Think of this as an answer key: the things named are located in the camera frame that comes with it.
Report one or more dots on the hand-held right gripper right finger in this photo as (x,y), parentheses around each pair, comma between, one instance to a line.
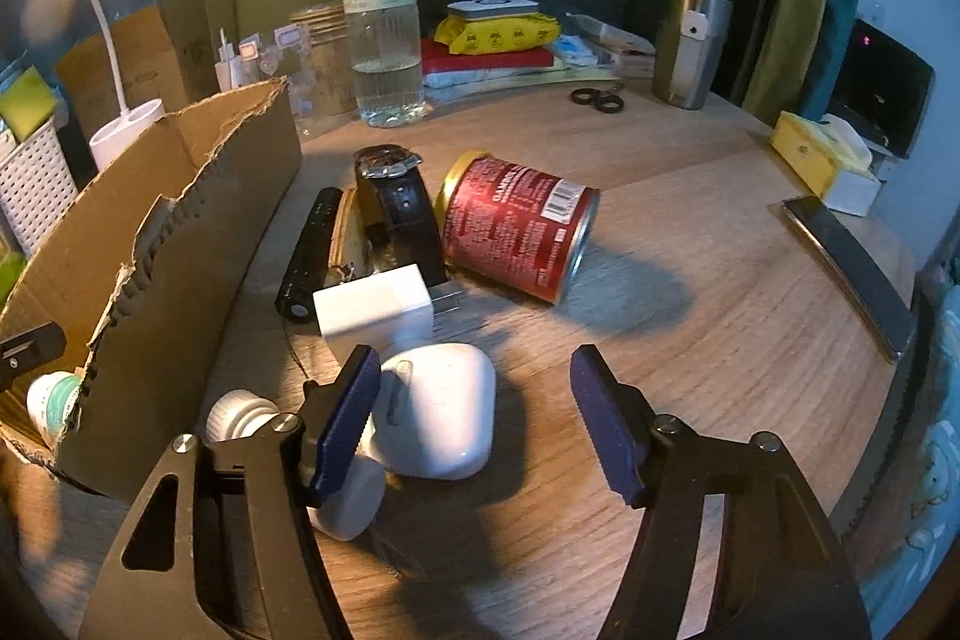
(607,430)

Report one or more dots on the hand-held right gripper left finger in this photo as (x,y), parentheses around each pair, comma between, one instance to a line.
(345,422)

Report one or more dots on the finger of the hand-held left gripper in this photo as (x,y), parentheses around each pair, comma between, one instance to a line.
(30,351)

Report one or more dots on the plain white pill bottle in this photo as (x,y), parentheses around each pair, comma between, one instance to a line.
(352,505)

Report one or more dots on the white earbud case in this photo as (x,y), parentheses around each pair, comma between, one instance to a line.
(442,407)

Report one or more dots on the white charger adapter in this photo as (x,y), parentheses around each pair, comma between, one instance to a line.
(371,306)

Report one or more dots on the black flashlight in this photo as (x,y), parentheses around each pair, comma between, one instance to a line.
(309,250)

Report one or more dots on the brown cardboard box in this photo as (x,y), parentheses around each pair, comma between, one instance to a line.
(187,197)

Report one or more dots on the red tin can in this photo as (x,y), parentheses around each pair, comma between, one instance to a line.
(510,227)

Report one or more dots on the green plastic bag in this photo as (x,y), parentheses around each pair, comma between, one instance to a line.
(11,276)

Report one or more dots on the white woven plastic basket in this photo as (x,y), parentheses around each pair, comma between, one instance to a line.
(37,183)

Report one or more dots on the white desk lamp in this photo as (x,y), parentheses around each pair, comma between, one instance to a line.
(127,130)

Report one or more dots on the yellow-green sponge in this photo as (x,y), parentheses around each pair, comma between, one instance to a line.
(22,100)

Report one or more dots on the black smartphone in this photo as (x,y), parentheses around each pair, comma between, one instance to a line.
(855,272)

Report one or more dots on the flat brown cardboard package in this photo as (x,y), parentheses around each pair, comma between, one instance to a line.
(142,55)

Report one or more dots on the printed light bedding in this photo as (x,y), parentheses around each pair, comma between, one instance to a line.
(930,497)

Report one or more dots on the yellow tissue box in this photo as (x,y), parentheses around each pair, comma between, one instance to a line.
(806,153)

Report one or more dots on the stack of papers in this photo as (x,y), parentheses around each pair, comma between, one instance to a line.
(465,83)

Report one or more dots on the glass jar with gold lid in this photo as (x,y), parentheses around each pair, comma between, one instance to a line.
(326,55)

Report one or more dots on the clear labelled plastic jar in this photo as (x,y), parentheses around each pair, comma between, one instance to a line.
(289,55)

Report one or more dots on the clear plastic water bottle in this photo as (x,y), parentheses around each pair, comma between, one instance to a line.
(379,48)

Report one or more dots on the blue white small packet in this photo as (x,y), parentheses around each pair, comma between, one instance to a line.
(574,51)

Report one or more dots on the stainless steel tumbler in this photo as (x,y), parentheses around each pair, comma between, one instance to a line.
(679,55)

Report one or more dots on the white paper packets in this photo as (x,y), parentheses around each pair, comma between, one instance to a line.
(622,48)

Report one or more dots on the red book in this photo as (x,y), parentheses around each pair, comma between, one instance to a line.
(480,63)

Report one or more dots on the yellow wet wipes pack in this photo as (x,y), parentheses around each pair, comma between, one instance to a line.
(495,36)

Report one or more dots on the white rectangular device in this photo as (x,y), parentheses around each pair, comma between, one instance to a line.
(491,6)

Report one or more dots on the black monitor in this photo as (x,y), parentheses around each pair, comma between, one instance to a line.
(885,85)

